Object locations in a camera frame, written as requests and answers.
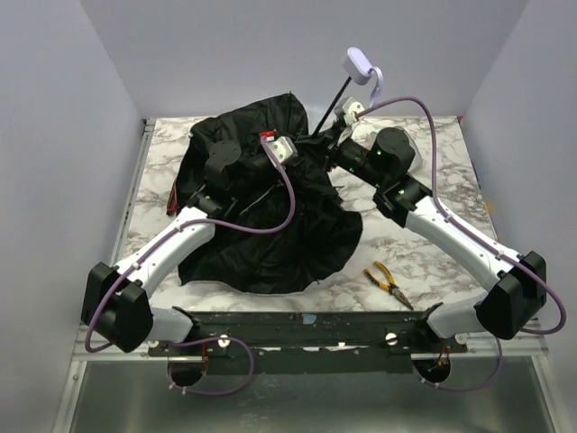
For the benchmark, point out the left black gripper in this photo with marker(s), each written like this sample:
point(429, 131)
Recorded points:
point(297, 147)

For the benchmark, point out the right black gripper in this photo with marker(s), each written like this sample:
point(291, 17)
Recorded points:
point(332, 147)

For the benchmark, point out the lavender umbrella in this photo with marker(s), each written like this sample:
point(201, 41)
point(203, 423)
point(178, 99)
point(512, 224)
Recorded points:
point(319, 239)

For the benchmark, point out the beige umbrella case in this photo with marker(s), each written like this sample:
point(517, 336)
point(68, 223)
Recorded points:
point(414, 158)

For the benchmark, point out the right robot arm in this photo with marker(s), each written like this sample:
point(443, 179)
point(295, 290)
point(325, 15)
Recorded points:
point(512, 294)

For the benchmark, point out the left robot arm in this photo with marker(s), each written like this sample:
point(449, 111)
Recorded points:
point(116, 307)

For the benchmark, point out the red black utility knife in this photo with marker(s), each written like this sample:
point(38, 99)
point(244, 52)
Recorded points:
point(172, 204)

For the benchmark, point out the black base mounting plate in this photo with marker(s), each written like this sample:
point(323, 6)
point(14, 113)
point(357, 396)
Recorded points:
point(295, 343)

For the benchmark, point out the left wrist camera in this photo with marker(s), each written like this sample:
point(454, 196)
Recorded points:
point(281, 149)

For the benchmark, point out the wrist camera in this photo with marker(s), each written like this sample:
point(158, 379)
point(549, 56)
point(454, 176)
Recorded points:
point(281, 149)
point(347, 110)

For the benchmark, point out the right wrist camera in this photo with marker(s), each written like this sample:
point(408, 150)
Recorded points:
point(347, 110)

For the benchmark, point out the yellow handled pliers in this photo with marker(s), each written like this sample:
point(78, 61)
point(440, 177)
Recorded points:
point(389, 285)

